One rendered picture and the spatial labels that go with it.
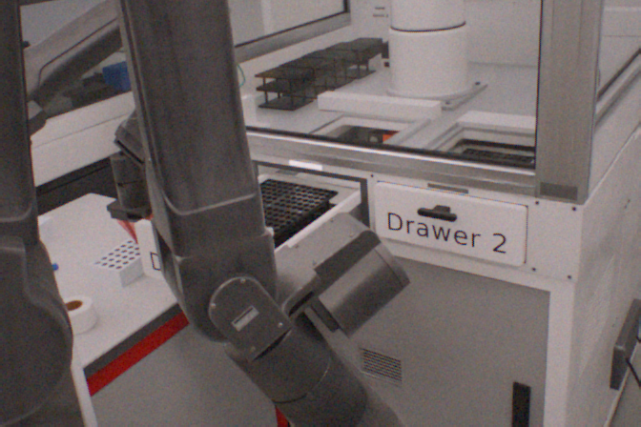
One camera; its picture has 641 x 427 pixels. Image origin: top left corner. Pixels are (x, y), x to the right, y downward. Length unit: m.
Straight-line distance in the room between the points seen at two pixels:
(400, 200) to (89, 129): 1.03
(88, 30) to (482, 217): 0.72
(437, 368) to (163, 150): 1.17
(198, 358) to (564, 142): 0.82
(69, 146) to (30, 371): 1.61
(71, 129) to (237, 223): 1.60
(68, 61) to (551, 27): 0.69
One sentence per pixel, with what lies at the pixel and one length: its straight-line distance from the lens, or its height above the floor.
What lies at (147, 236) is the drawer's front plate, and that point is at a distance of 1.25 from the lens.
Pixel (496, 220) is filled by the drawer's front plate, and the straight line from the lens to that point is 1.20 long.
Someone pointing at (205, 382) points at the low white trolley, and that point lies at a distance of 1.48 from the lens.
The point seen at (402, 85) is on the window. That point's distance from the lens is 1.23.
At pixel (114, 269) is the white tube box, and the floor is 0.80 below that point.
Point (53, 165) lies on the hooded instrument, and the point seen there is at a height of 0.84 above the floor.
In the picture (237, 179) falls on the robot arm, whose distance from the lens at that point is 0.38.
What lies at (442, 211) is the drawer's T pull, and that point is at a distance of 1.21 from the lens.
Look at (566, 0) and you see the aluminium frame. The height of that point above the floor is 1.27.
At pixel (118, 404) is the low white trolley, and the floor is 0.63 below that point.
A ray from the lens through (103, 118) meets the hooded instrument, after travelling 2.03.
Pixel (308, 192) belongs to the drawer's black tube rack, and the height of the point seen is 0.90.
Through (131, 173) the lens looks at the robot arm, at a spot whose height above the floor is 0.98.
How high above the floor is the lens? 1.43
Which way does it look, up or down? 23 degrees down
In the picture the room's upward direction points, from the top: 5 degrees counter-clockwise
